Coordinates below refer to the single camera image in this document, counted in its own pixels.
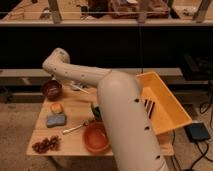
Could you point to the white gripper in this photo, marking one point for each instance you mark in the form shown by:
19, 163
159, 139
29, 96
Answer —
69, 82

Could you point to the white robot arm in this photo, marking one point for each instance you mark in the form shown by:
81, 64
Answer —
132, 138

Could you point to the purple bowl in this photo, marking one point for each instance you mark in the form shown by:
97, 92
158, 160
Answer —
51, 90

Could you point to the orange bowl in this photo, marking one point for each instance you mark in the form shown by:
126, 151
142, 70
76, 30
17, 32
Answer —
95, 138

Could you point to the wooden table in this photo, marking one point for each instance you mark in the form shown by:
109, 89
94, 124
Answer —
76, 106

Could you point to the yellow red apple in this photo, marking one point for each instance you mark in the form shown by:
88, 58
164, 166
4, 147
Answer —
56, 108

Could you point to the dark green cup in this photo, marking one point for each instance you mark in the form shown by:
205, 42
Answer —
96, 112

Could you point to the metal spoon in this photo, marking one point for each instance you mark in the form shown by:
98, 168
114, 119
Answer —
84, 124

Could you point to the blue sponge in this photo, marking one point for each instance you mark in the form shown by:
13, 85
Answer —
55, 120

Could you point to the bunch of red grapes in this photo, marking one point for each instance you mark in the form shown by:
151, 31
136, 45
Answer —
52, 143

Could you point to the brown striped block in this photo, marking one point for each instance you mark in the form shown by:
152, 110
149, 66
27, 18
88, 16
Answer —
149, 106

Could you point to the yellow plastic bin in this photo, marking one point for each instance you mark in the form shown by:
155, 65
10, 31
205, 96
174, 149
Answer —
168, 114

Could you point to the black foot pedal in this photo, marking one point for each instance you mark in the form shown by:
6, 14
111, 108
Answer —
197, 132

